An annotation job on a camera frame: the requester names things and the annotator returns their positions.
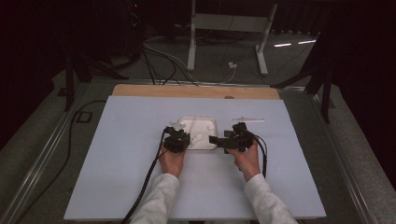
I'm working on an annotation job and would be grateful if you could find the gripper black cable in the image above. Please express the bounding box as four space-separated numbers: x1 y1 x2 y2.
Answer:
120 129 169 224
252 134 269 178

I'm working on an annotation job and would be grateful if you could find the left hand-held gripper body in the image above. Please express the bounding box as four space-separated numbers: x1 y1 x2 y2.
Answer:
163 132 191 154

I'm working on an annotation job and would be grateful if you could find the black tripod stand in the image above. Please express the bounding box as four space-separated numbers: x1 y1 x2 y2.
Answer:
64 50 130 112
270 29 334 124

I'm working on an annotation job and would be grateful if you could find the bundle of black cables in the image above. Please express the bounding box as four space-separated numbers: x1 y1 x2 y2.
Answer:
140 45 200 87

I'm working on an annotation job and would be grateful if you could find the pale blue board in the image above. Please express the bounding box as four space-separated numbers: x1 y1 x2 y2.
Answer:
64 94 327 222

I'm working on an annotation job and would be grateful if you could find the long black floor cable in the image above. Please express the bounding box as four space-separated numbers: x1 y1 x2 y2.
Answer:
13 99 107 224

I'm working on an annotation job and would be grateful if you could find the white metal stand frame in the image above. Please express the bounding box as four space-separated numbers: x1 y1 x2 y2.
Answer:
186 0 278 77

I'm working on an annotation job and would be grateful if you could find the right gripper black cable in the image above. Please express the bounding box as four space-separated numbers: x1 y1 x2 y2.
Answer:
252 134 269 178

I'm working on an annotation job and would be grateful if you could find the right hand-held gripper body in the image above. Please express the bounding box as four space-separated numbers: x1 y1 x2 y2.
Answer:
218 130 258 154

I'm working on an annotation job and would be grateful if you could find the black floor socket frame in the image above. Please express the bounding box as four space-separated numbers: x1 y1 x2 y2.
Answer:
76 110 93 124

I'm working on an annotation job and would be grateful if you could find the person's right hand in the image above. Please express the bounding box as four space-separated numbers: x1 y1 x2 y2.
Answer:
232 141 262 183

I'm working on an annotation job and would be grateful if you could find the white square tray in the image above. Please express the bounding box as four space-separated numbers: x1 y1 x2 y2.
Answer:
177 116 218 151

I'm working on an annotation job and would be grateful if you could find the white plastic connector piece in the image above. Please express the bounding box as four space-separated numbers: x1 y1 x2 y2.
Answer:
169 120 187 131

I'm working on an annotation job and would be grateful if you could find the white floor cable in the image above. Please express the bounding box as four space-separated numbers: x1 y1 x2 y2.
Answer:
143 36 236 85

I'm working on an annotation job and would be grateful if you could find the person's left hand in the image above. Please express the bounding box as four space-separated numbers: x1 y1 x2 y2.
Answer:
160 149 186 178

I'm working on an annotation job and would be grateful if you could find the metal floor rail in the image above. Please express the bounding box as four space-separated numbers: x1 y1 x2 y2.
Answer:
0 82 92 224
307 92 379 224

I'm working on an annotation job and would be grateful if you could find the small white plastic piece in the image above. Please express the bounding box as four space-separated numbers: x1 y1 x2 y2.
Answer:
191 133 204 147

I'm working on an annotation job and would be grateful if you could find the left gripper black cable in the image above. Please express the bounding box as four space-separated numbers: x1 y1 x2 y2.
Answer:
120 129 169 224

